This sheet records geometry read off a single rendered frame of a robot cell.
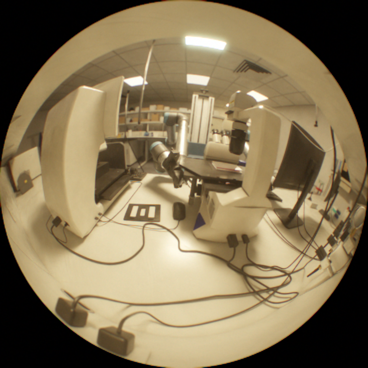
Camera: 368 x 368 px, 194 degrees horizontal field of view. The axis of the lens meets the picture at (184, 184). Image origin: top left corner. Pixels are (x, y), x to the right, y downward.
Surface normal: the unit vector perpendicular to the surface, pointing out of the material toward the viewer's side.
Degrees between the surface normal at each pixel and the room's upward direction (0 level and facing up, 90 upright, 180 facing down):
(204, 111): 90
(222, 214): 90
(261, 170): 83
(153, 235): 0
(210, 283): 0
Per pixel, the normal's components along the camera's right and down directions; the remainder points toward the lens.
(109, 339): 0.10, -0.88
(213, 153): 0.00, 0.14
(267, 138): -0.02, 0.35
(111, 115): 0.33, 0.43
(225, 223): -0.44, 0.38
